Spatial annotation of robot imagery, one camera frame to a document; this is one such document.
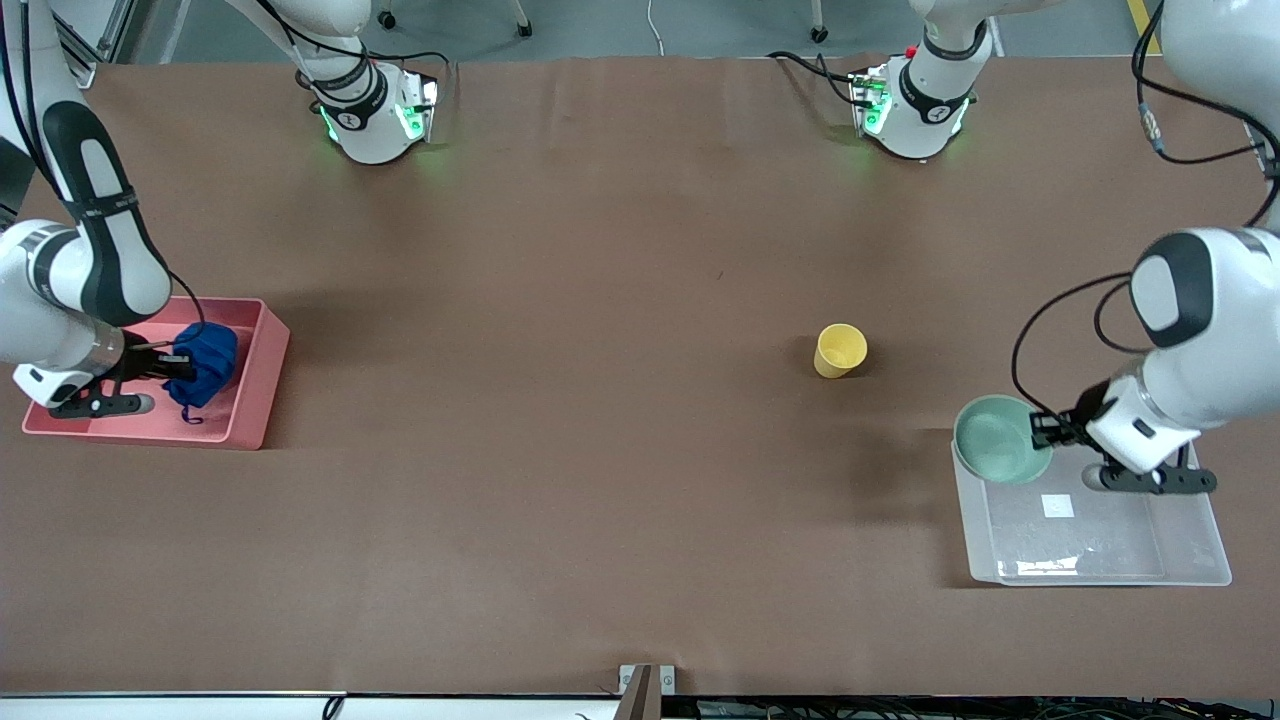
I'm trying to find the mint green bowl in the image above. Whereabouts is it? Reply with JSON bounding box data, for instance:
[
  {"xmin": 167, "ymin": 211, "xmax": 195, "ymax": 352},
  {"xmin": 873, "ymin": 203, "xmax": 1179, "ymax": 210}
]
[{"xmin": 952, "ymin": 395, "xmax": 1055, "ymax": 487}]

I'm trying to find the blue cloth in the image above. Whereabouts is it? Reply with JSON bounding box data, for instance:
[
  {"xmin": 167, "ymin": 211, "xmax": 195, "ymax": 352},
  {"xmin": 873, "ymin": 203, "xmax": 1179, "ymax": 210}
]
[{"xmin": 163, "ymin": 322, "xmax": 240, "ymax": 426}]

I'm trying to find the yellow plastic cup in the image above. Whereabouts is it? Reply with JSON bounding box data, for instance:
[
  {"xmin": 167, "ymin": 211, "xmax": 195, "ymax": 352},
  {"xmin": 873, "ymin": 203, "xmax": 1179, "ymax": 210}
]
[{"xmin": 813, "ymin": 323, "xmax": 869, "ymax": 379}]

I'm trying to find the clear plastic storage box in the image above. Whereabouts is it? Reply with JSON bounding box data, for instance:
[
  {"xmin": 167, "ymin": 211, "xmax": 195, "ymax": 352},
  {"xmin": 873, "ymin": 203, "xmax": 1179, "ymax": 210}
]
[{"xmin": 950, "ymin": 417, "xmax": 1233, "ymax": 588}]

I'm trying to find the pink plastic bin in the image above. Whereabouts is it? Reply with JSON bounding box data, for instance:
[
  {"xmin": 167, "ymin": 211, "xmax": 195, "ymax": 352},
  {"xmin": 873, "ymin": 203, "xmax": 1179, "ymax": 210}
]
[{"xmin": 22, "ymin": 292, "xmax": 291, "ymax": 451}]

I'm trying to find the yellow floor tape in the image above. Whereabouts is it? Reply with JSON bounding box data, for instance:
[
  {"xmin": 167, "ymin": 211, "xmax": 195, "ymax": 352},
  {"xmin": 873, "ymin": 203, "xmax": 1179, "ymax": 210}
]
[{"xmin": 1127, "ymin": 0, "xmax": 1164, "ymax": 56}]

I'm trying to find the brown paper table cover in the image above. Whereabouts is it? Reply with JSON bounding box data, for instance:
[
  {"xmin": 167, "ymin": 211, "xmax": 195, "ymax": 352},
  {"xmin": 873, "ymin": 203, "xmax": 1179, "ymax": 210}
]
[{"xmin": 0, "ymin": 55, "xmax": 1280, "ymax": 699}]

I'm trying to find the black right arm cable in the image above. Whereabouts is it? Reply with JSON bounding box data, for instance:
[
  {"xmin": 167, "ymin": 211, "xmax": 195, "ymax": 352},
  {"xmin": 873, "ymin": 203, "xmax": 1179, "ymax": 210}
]
[{"xmin": 0, "ymin": 0, "xmax": 208, "ymax": 346}]

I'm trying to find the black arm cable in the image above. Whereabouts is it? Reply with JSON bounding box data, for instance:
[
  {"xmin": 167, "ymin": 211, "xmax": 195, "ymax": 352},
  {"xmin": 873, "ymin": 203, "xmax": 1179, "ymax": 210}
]
[
  {"xmin": 0, "ymin": 0, "xmax": 208, "ymax": 346},
  {"xmin": 1010, "ymin": 0, "xmax": 1280, "ymax": 421}
]

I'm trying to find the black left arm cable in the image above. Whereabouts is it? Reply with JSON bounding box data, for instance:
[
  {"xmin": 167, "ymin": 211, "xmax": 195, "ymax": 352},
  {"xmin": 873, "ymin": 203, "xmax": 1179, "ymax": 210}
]
[{"xmin": 1010, "ymin": 0, "xmax": 1280, "ymax": 421}]

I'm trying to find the aluminium frame profile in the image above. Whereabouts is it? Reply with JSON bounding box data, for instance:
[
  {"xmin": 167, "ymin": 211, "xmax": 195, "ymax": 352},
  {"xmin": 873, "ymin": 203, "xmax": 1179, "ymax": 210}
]
[{"xmin": 48, "ymin": 0, "xmax": 151, "ymax": 91}]

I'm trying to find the black right base cable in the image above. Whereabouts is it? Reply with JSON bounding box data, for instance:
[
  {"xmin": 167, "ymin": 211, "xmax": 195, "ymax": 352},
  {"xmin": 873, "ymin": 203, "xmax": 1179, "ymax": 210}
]
[{"xmin": 295, "ymin": 0, "xmax": 451, "ymax": 101}]

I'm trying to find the black base cable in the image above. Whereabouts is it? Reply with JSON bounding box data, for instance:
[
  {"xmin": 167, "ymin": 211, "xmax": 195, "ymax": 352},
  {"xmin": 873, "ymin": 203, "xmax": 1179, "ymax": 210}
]
[
  {"xmin": 767, "ymin": 50, "xmax": 863, "ymax": 106},
  {"xmin": 295, "ymin": 0, "xmax": 451, "ymax": 101}
]

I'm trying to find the black left base cable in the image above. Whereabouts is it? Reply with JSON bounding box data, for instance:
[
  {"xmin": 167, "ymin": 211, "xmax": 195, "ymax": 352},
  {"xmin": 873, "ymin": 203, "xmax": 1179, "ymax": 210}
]
[{"xmin": 767, "ymin": 50, "xmax": 863, "ymax": 106}]

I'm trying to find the metal table edge bracket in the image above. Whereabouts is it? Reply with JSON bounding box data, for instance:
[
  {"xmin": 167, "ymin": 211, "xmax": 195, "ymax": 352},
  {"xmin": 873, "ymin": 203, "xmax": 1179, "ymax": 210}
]
[{"xmin": 618, "ymin": 664, "xmax": 678, "ymax": 720}]

